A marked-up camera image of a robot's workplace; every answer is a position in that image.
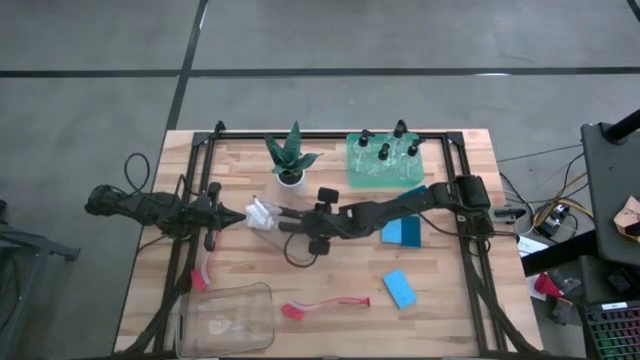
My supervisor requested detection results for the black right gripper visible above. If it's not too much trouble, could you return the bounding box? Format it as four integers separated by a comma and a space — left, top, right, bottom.
277, 186, 347, 257

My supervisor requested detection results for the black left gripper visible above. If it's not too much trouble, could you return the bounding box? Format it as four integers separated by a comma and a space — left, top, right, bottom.
189, 180, 247, 252

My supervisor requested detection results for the red dish brush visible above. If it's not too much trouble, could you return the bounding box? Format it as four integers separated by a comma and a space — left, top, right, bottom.
190, 229, 221, 292
279, 296, 372, 321

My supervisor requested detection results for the light blue packet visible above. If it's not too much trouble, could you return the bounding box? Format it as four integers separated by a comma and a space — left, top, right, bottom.
381, 218, 404, 246

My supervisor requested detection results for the light blue sponge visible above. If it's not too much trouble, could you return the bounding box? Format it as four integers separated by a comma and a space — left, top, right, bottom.
382, 268, 418, 310

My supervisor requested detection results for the snake plant in white pot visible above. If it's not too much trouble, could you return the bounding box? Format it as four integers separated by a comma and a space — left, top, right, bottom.
263, 120, 321, 190

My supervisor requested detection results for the translucent green plastic tray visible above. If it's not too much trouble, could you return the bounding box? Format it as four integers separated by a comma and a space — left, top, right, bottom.
345, 132, 425, 190

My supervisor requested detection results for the clear plastic bin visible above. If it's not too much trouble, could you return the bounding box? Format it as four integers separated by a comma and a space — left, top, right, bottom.
174, 281, 276, 359

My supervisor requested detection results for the grey metal cart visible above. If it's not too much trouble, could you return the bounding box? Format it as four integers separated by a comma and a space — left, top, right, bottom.
0, 199, 81, 360

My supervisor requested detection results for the white paper sheet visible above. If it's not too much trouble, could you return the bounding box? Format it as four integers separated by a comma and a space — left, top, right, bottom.
517, 234, 551, 256

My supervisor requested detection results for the small blue electronics box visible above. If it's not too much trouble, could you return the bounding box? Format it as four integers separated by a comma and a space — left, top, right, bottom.
532, 202, 571, 239

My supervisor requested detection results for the red plastic item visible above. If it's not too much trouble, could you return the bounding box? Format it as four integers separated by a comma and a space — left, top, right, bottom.
533, 272, 564, 301

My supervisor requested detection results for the black side table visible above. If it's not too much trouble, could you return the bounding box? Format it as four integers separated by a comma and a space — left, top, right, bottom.
579, 119, 640, 266

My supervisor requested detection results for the brown cardboard piece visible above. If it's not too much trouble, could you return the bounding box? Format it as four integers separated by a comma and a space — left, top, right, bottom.
613, 195, 640, 244

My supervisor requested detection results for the backlit computer keyboard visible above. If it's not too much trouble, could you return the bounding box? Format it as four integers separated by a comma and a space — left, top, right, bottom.
582, 301, 640, 360

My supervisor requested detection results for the black cable loop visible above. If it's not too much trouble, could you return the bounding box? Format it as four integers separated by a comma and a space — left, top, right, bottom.
283, 231, 322, 269
121, 152, 151, 196

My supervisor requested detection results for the loose cable bundle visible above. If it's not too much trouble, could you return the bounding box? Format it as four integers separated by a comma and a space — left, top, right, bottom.
497, 142, 594, 226

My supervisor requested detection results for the black camera stand pole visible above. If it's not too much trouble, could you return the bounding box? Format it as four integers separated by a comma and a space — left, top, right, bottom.
601, 108, 640, 145

